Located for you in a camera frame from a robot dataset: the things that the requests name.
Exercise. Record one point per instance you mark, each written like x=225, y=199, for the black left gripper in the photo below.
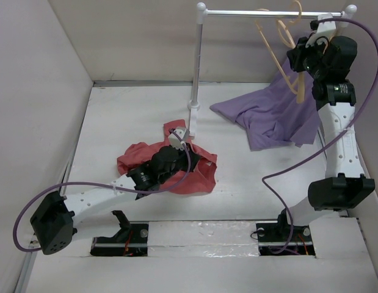
x=193, y=157

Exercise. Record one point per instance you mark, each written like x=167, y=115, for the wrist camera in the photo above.
x=178, y=137
x=322, y=30

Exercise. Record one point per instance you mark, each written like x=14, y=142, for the white metal clothes rack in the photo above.
x=203, y=12

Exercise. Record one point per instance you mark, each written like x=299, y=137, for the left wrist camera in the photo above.
x=178, y=137

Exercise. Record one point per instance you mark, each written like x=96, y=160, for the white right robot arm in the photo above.
x=345, y=184

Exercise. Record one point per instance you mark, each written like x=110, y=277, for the red t shirt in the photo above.
x=201, y=179

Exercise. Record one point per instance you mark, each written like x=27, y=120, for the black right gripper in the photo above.
x=297, y=54

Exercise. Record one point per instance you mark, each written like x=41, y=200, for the purple t shirt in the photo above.
x=271, y=116

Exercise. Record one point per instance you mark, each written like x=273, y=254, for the light wooden hanger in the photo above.
x=296, y=87

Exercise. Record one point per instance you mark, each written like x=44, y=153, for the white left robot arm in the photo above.
x=58, y=219

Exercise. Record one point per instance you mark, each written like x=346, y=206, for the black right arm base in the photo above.
x=272, y=237

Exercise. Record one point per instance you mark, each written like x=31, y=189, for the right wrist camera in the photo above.
x=322, y=30

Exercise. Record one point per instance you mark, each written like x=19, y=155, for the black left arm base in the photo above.
x=131, y=240

